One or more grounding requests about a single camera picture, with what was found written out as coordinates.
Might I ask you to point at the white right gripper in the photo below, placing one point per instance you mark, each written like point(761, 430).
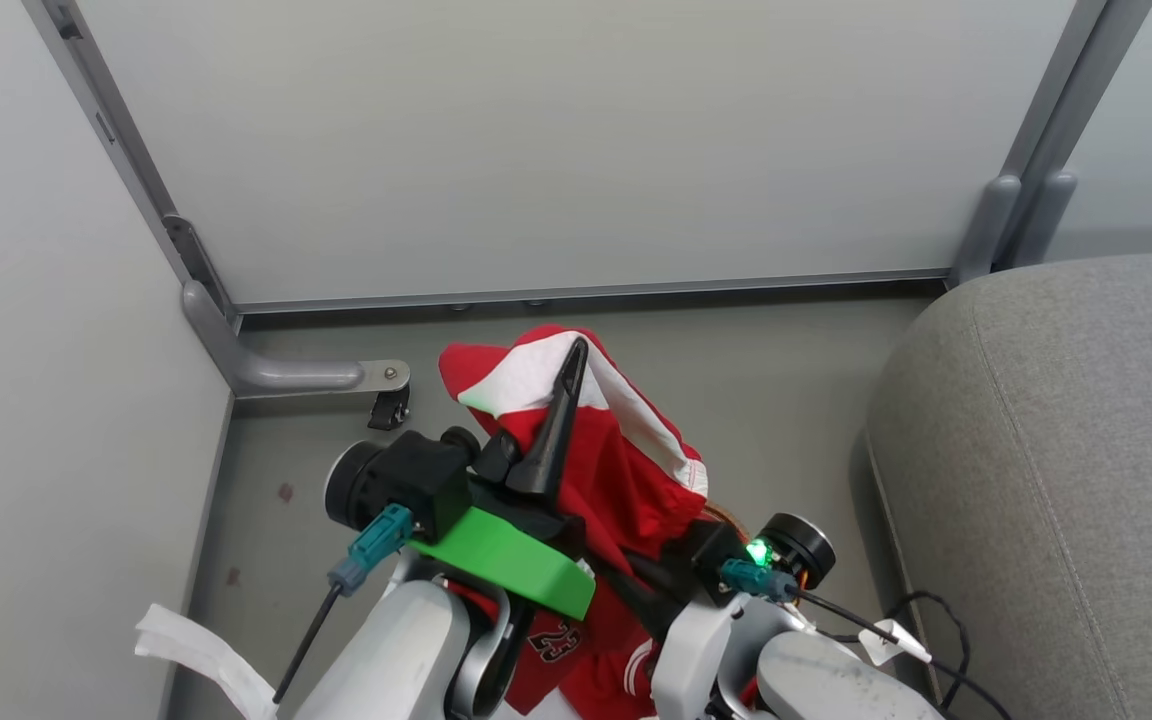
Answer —
point(686, 660)

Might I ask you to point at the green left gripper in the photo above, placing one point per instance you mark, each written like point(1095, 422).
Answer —
point(506, 560)

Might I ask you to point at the red white basketball jersey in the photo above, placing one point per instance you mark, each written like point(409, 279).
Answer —
point(626, 480)

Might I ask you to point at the black caster wheel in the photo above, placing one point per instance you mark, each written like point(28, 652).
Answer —
point(391, 408)

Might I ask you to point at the grey partition foot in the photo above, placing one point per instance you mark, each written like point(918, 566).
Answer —
point(276, 375)
point(986, 230)
point(1046, 220)

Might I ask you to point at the white paper strip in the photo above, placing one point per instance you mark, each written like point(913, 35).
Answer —
point(201, 650)

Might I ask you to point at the grey fabric sofa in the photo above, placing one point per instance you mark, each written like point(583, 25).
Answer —
point(1066, 480)

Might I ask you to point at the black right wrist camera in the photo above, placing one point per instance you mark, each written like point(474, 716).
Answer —
point(721, 550)

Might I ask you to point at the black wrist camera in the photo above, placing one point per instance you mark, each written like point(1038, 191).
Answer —
point(721, 550)
point(416, 480)

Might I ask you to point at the grey partition bottom rail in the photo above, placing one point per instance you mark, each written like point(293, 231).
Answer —
point(586, 292)

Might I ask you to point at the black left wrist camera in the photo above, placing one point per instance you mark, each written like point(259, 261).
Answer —
point(416, 480)

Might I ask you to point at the grey partition corner post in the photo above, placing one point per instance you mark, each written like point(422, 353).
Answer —
point(1066, 90)

